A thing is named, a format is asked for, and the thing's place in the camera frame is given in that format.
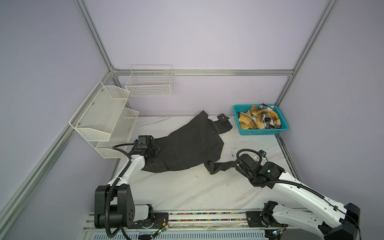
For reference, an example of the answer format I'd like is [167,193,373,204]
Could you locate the dark grey pinstriped shirt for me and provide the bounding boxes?
[143,111,236,175]

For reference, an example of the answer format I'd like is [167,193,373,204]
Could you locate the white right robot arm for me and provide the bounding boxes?
[235,149,362,240]

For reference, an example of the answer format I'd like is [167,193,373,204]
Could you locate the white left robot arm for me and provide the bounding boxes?
[94,144,161,232]

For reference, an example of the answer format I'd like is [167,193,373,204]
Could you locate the teal plastic basket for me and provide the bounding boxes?
[233,104,289,136]

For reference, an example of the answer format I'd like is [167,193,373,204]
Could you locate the white mesh two-tier shelf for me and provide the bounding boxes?
[69,82,139,159]

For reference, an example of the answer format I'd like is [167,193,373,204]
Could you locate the yellow plaid shirt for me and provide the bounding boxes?
[238,104,282,130]

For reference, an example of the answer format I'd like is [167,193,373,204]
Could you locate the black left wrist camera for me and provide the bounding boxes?
[137,135,155,149]

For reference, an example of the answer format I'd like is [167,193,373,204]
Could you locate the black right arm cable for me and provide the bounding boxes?
[236,148,362,235]

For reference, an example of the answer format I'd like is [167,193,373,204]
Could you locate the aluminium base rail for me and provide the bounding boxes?
[80,204,344,240]

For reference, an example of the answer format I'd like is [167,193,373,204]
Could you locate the white wire wall basket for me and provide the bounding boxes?
[125,65,174,97]

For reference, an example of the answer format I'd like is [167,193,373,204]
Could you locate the aluminium frame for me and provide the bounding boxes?
[1,1,338,239]

